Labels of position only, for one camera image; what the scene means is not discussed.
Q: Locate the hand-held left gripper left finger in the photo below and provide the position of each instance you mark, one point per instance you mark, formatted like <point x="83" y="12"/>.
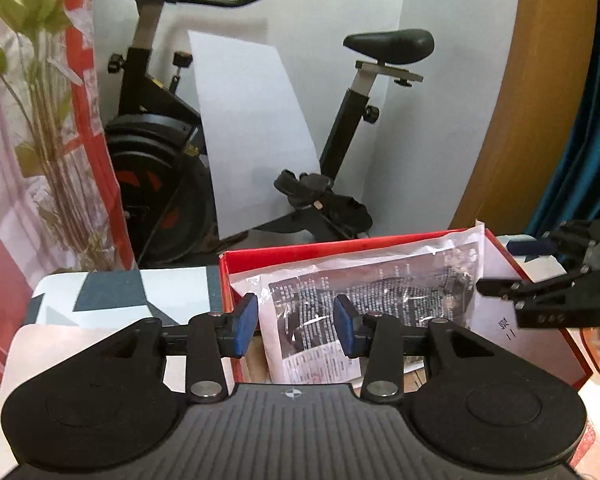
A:
<point x="245" y="324"/>

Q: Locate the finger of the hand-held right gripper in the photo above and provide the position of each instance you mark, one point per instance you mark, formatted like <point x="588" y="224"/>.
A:
<point x="555" y="300"/>
<point x="530" y="248"/>

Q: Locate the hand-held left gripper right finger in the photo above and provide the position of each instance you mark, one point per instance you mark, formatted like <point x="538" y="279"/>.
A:
<point x="346" y="327"/>

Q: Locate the red cardboard box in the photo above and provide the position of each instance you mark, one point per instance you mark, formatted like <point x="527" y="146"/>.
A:
<point x="226" y="280"/>

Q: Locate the clear printed plastic bag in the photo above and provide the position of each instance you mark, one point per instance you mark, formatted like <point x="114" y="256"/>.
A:
<point x="405" y="285"/>

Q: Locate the teal curtain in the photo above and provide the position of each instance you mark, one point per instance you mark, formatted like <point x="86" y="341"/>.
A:
<point x="592" y="135"/>

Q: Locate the white printed blanket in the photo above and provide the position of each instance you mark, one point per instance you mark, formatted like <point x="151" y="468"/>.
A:
<point x="95" y="332"/>

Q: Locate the black exercise bike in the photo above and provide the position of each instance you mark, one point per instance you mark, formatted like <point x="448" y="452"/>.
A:
<point x="152" y="195"/>

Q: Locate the brown wooden panel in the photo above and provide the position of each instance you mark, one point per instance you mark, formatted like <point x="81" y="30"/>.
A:
<point x="535" y="85"/>

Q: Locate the white board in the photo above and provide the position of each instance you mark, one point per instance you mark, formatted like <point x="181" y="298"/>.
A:
<point x="250" y="125"/>

